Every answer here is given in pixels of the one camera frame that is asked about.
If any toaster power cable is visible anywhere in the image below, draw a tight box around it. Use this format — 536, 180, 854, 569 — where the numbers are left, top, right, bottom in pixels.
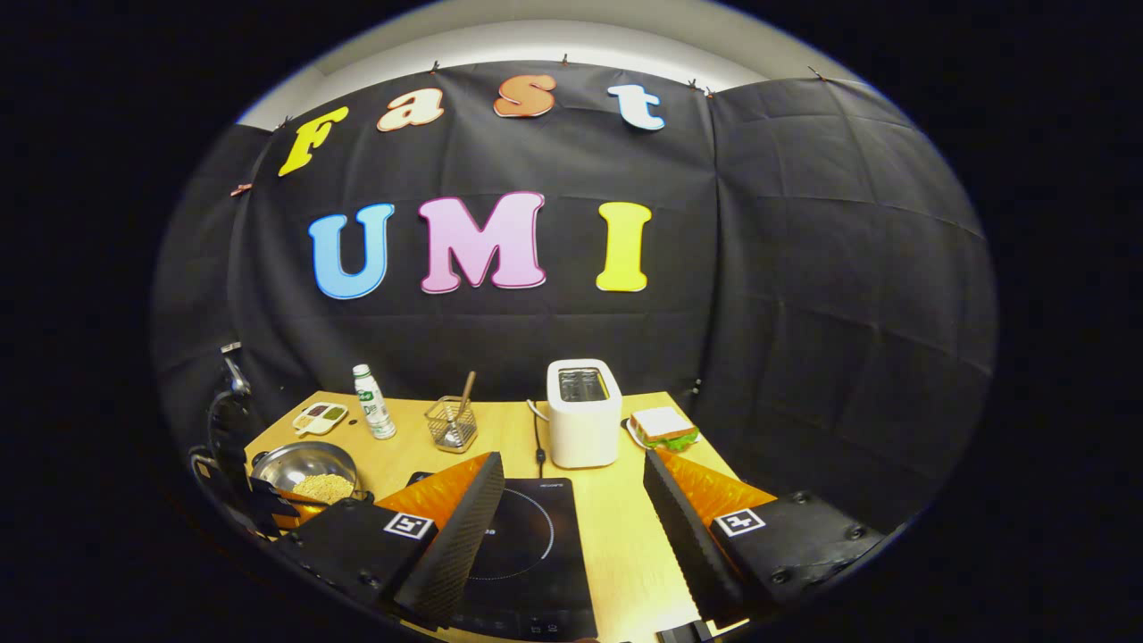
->
527, 399, 550, 479

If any black backdrop cloth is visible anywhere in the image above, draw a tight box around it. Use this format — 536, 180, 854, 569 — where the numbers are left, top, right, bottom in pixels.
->
150, 61, 997, 537

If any white bottle with green label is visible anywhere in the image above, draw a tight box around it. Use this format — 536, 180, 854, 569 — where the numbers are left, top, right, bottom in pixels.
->
352, 363, 397, 440

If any steel pot with black handles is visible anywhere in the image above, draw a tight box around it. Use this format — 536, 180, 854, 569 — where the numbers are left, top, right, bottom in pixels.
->
250, 441, 371, 528

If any pile of soybeans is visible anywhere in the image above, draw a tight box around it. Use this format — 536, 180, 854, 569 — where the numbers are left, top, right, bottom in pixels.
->
293, 474, 355, 505

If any white toaster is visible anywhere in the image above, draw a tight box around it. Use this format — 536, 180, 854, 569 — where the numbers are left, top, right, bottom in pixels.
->
546, 359, 623, 470

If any wire utensil basket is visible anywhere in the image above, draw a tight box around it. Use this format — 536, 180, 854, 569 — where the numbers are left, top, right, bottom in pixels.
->
424, 396, 479, 454

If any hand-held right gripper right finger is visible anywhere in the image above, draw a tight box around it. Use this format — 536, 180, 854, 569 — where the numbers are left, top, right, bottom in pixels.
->
643, 448, 885, 630

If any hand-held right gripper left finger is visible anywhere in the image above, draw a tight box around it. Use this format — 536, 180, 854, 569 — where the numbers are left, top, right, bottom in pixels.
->
268, 451, 506, 630

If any black induction cooktop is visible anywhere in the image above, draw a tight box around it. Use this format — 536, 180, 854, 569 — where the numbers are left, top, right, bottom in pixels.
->
406, 472, 597, 642

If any sandwich with lettuce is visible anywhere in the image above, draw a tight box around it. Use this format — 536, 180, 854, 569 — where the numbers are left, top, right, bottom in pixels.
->
630, 406, 699, 450

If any white divided dish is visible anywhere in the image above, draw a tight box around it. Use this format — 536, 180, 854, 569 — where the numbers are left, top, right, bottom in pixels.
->
292, 402, 349, 437

